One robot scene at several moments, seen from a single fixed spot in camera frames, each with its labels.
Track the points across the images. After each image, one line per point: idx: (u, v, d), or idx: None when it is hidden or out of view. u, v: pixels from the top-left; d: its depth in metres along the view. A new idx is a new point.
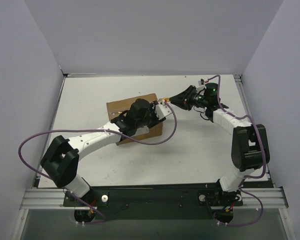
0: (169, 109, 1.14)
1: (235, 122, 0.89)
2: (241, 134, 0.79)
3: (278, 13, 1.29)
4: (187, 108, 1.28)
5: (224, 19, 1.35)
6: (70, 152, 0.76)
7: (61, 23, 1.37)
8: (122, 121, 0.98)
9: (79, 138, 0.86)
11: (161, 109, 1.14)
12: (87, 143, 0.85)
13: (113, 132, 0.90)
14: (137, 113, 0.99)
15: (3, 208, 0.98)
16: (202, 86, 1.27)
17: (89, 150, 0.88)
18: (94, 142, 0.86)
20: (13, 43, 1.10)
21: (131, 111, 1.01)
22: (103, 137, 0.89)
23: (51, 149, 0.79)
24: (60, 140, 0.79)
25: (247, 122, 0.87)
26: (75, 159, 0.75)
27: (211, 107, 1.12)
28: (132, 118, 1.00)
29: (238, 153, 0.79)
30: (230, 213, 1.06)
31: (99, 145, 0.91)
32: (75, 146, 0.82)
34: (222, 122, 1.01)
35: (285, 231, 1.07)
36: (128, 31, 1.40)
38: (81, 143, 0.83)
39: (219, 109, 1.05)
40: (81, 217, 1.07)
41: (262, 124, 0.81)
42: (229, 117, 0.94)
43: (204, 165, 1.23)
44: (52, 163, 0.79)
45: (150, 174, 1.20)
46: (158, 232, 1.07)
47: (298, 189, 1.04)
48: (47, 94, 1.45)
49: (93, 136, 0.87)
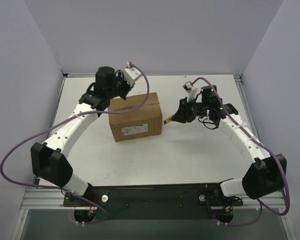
0: (137, 70, 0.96)
1: (251, 149, 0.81)
2: (261, 171, 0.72)
3: (278, 13, 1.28)
4: (190, 120, 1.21)
5: (225, 20, 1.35)
6: (53, 154, 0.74)
7: (61, 23, 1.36)
8: (91, 96, 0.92)
9: (56, 135, 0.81)
11: (128, 73, 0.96)
12: (66, 137, 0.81)
13: (86, 114, 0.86)
14: (104, 81, 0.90)
15: (3, 208, 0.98)
16: (191, 91, 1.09)
17: (72, 141, 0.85)
18: (71, 134, 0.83)
20: (13, 43, 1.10)
21: (97, 83, 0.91)
22: (79, 123, 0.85)
23: (36, 159, 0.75)
24: (38, 147, 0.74)
25: (264, 151, 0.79)
26: (61, 158, 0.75)
27: (215, 111, 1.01)
28: (100, 88, 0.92)
29: (251, 184, 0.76)
30: (230, 213, 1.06)
31: (79, 132, 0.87)
32: (56, 146, 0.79)
34: (231, 137, 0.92)
35: (285, 231, 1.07)
36: (129, 31, 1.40)
38: (61, 141, 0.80)
39: (226, 118, 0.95)
40: (81, 217, 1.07)
41: (282, 154, 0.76)
42: (243, 138, 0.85)
43: (204, 165, 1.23)
44: (44, 169, 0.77)
45: (150, 175, 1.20)
46: (158, 232, 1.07)
47: (298, 190, 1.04)
48: (47, 94, 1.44)
49: (69, 128, 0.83)
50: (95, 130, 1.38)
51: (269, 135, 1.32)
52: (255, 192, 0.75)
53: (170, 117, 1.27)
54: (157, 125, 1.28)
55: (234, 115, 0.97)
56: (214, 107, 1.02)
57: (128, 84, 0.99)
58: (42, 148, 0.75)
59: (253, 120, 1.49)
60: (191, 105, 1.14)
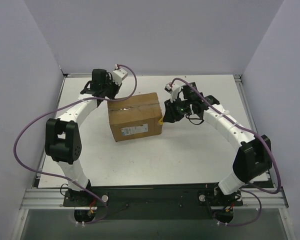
0: (124, 71, 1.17)
1: (236, 134, 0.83)
2: (249, 153, 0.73)
3: (278, 13, 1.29)
4: (179, 119, 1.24)
5: (225, 20, 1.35)
6: (68, 124, 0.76)
7: (61, 24, 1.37)
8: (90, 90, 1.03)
9: (67, 113, 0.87)
11: (117, 74, 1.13)
12: (77, 114, 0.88)
13: (90, 98, 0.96)
14: (100, 78, 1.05)
15: (2, 208, 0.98)
16: (172, 91, 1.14)
17: (79, 121, 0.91)
18: (80, 112, 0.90)
20: (13, 43, 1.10)
21: (93, 80, 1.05)
22: (85, 105, 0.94)
23: (50, 133, 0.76)
24: (52, 121, 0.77)
25: (249, 134, 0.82)
26: (76, 127, 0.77)
27: (197, 104, 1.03)
28: (97, 84, 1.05)
29: (242, 168, 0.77)
30: (230, 213, 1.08)
31: (84, 115, 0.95)
32: (69, 119, 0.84)
34: (217, 126, 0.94)
35: (285, 231, 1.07)
36: (129, 31, 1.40)
38: (73, 116, 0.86)
39: (210, 109, 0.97)
40: (81, 217, 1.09)
41: (266, 135, 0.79)
42: (228, 124, 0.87)
43: (204, 166, 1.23)
44: (57, 144, 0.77)
45: (150, 174, 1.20)
46: (158, 232, 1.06)
47: (298, 189, 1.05)
48: (47, 94, 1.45)
49: (77, 107, 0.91)
50: (95, 130, 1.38)
51: (269, 135, 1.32)
52: (247, 174, 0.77)
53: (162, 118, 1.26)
54: (157, 125, 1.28)
55: (216, 105, 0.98)
56: (196, 100, 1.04)
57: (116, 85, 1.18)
58: (56, 122, 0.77)
59: (253, 120, 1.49)
60: (176, 105, 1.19)
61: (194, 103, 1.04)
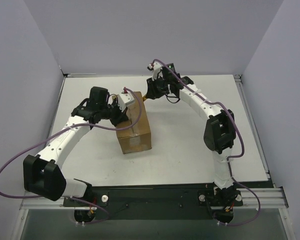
0: (130, 96, 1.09)
1: (206, 109, 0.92)
2: (215, 125, 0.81)
3: (278, 13, 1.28)
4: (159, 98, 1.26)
5: (225, 19, 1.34)
6: (47, 165, 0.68)
7: (61, 24, 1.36)
8: (83, 109, 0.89)
9: (49, 147, 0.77)
11: (122, 98, 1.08)
12: (60, 148, 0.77)
13: (79, 126, 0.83)
14: (98, 97, 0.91)
15: (3, 207, 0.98)
16: (153, 70, 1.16)
17: (66, 154, 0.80)
18: (65, 145, 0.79)
20: (13, 43, 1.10)
21: (91, 98, 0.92)
22: (72, 135, 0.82)
23: (28, 173, 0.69)
24: (31, 161, 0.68)
25: (216, 108, 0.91)
26: (56, 169, 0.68)
27: (174, 84, 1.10)
28: (94, 103, 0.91)
29: (210, 139, 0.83)
30: (230, 214, 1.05)
31: (72, 145, 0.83)
32: (50, 157, 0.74)
34: (190, 103, 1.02)
35: (285, 232, 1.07)
36: (128, 31, 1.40)
38: (55, 152, 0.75)
39: (184, 88, 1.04)
40: (81, 217, 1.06)
41: (231, 110, 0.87)
42: (199, 101, 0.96)
43: (204, 165, 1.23)
44: (37, 183, 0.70)
45: (150, 174, 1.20)
46: (158, 232, 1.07)
47: (298, 190, 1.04)
48: (47, 94, 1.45)
49: (62, 139, 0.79)
50: (95, 131, 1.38)
51: (269, 136, 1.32)
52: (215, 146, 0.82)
53: (145, 96, 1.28)
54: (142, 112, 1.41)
55: (190, 85, 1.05)
56: (173, 81, 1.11)
57: (120, 110, 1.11)
58: (36, 160, 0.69)
59: (253, 120, 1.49)
60: (156, 84, 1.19)
61: (171, 83, 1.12)
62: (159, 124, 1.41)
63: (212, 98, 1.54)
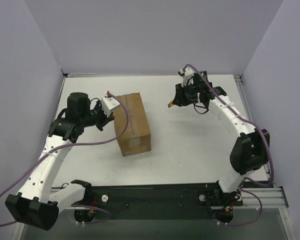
0: (115, 102, 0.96)
1: (237, 125, 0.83)
2: (245, 144, 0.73)
3: (278, 13, 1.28)
4: (186, 105, 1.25)
5: (225, 19, 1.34)
6: (30, 206, 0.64)
7: (61, 23, 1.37)
8: (60, 125, 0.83)
9: (30, 182, 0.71)
11: (106, 104, 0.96)
12: (42, 182, 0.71)
13: (59, 149, 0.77)
14: (77, 106, 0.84)
15: (3, 208, 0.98)
16: (184, 76, 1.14)
17: (50, 184, 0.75)
18: (47, 175, 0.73)
20: (13, 43, 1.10)
21: (69, 108, 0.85)
22: (52, 161, 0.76)
23: (13, 211, 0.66)
24: (14, 200, 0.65)
25: (250, 126, 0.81)
26: (41, 207, 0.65)
27: (205, 93, 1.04)
28: (72, 114, 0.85)
29: (238, 158, 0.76)
30: (230, 214, 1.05)
31: (55, 170, 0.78)
32: (32, 195, 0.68)
34: (220, 116, 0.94)
35: (285, 231, 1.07)
36: (129, 31, 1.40)
38: (36, 187, 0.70)
39: (216, 99, 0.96)
40: (81, 217, 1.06)
41: (266, 130, 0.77)
42: (230, 116, 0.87)
43: (204, 165, 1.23)
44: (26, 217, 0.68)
45: (150, 174, 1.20)
46: (159, 232, 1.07)
47: (298, 189, 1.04)
48: (47, 94, 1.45)
49: (42, 169, 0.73)
50: (95, 131, 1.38)
51: (269, 135, 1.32)
52: (242, 166, 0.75)
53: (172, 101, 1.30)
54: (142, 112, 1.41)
55: (223, 96, 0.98)
56: (205, 90, 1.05)
57: (104, 114, 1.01)
58: (18, 200, 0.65)
59: (253, 120, 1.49)
60: (184, 90, 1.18)
61: (202, 92, 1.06)
62: (159, 124, 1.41)
63: None
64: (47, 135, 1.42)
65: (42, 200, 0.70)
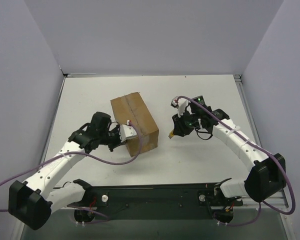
0: (133, 130, 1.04)
1: (249, 152, 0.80)
2: (262, 174, 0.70)
3: (278, 13, 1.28)
4: (188, 132, 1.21)
5: (225, 19, 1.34)
6: (31, 196, 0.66)
7: (61, 24, 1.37)
8: (81, 134, 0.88)
9: (38, 175, 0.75)
11: (124, 130, 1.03)
12: (49, 177, 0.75)
13: (73, 153, 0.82)
14: (99, 123, 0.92)
15: (3, 207, 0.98)
16: (178, 107, 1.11)
17: (54, 183, 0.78)
18: (55, 173, 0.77)
20: (12, 43, 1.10)
21: (91, 124, 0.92)
22: (64, 162, 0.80)
23: (12, 199, 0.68)
24: (18, 187, 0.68)
25: (262, 152, 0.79)
26: (40, 201, 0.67)
27: (206, 118, 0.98)
28: (93, 130, 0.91)
29: (255, 187, 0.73)
30: (230, 214, 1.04)
31: (63, 172, 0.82)
32: (37, 187, 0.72)
34: (227, 142, 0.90)
35: (285, 231, 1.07)
36: (129, 31, 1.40)
38: (42, 181, 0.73)
39: (219, 124, 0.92)
40: (81, 217, 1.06)
41: (279, 154, 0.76)
42: (240, 142, 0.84)
43: (205, 166, 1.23)
44: (20, 209, 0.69)
45: (151, 174, 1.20)
46: (158, 232, 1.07)
47: (298, 189, 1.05)
48: (47, 94, 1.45)
49: (53, 167, 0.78)
50: None
51: (269, 135, 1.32)
52: (260, 195, 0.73)
53: (173, 131, 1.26)
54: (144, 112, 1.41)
55: (226, 119, 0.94)
56: (205, 114, 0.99)
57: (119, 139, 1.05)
58: (22, 188, 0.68)
59: (253, 120, 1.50)
60: (183, 119, 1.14)
61: (203, 117, 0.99)
62: (159, 125, 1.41)
63: (212, 98, 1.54)
64: (47, 135, 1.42)
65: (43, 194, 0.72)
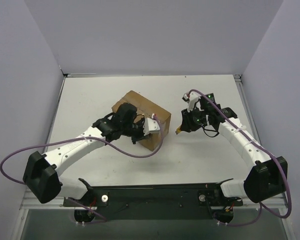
0: (157, 124, 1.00)
1: (251, 152, 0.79)
2: (261, 174, 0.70)
3: (278, 13, 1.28)
4: (194, 129, 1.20)
5: (224, 19, 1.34)
6: (46, 170, 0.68)
7: (61, 24, 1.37)
8: (105, 123, 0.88)
9: (57, 151, 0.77)
11: (148, 124, 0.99)
12: (66, 156, 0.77)
13: (94, 139, 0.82)
14: (124, 115, 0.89)
15: (3, 207, 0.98)
16: (189, 101, 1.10)
17: (71, 162, 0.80)
18: (73, 154, 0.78)
20: (13, 43, 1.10)
21: (117, 115, 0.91)
22: (84, 146, 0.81)
23: (29, 167, 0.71)
24: (35, 157, 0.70)
25: (265, 154, 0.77)
26: (53, 176, 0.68)
27: (214, 116, 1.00)
28: (117, 121, 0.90)
29: (254, 187, 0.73)
30: (230, 214, 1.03)
31: (81, 154, 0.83)
32: (53, 162, 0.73)
34: (232, 141, 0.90)
35: (285, 231, 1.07)
36: (129, 31, 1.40)
38: (60, 158, 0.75)
39: (226, 122, 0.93)
40: (81, 217, 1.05)
41: (282, 157, 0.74)
42: (244, 141, 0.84)
43: (205, 166, 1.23)
44: (34, 180, 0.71)
45: (151, 175, 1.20)
46: (158, 232, 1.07)
47: (298, 189, 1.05)
48: (47, 94, 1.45)
49: (73, 147, 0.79)
50: None
51: (269, 135, 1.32)
52: (257, 195, 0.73)
53: (180, 127, 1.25)
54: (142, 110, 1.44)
55: (233, 118, 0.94)
56: (213, 112, 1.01)
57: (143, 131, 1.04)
58: (41, 158, 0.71)
59: (253, 120, 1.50)
60: (192, 115, 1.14)
61: (211, 114, 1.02)
62: None
63: None
64: (47, 135, 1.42)
65: (58, 170, 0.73)
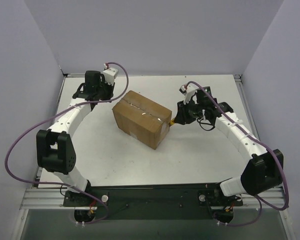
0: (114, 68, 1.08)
1: (248, 145, 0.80)
2: (258, 168, 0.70)
3: (278, 13, 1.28)
4: (189, 122, 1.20)
5: (224, 19, 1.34)
6: (59, 137, 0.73)
7: (61, 24, 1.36)
8: (82, 93, 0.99)
9: (59, 122, 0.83)
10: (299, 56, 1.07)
11: (107, 73, 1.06)
12: (69, 123, 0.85)
13: (82, 104, 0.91)
14: (93, 80, 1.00)
15: (3, 208, 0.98)
16: (186, 93, 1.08)
17: (73, 128, 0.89)
18: (72, 119, 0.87)
20: (13, 44, 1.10)
21: (87, 83, 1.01)
22: (77, 112, 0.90)
23: (41, 146, 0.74)
24: (43, 133, 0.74)
25: (261, 147, 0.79)
26: (68, 138, 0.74)
27: (210, 110, 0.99)
28: (90, 86, 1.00)
29: (251, 180, 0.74)
30: (230, 213, 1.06)
31: (77, 121, 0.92)
32: (61, 129, 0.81)
34: (229, 135, 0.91)
35: (285, 231, 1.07)
36: (129, 32, 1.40)
38: (65, 125, 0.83)
39: (222, 116, 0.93)
40: (82, 217, 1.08)
41: (278, 149, 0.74)
42: (240, 135, 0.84)
43: (203, 163, 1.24)
44: (50, 156, 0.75)
45: (150, 175, 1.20)
46: (158, 232, 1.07)
47: (297, 189, 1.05)
48: (47, 94, 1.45)
49: (69, 115, 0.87)
50: (95, 130, 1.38)
51: (269, 135, 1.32)
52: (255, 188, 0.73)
53: (174, 119, 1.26)
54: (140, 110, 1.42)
55: (229, 112, 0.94)
56: (210, 106, 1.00)
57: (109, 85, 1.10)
58: (47, 134, 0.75)
59: (253, 120, 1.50)
60: (188, 108, 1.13)
61: (207, 108, 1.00)
62: None
63: None
64: None
65: None
